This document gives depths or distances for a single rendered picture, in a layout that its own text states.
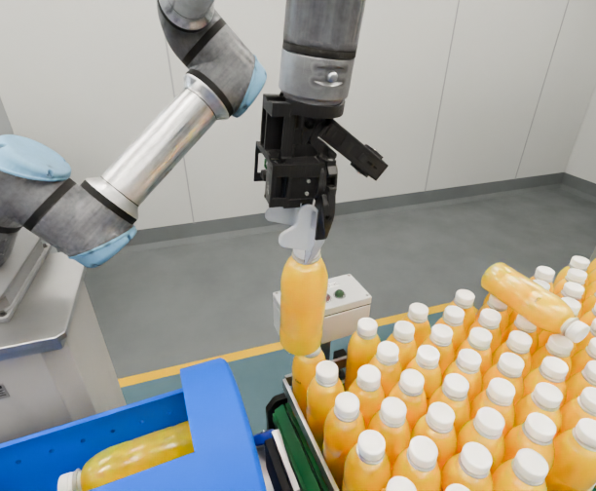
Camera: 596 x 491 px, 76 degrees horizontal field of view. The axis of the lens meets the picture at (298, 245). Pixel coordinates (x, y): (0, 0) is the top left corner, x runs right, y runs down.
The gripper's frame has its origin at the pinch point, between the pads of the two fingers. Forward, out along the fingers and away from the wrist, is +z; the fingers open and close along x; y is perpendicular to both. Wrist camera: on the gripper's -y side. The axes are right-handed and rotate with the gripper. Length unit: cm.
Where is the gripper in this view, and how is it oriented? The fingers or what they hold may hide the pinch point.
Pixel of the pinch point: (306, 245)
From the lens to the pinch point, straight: 53.2
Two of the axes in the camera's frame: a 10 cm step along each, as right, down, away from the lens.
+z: -1.2, 8.2, 5.7
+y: -9.3, 1.0, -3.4
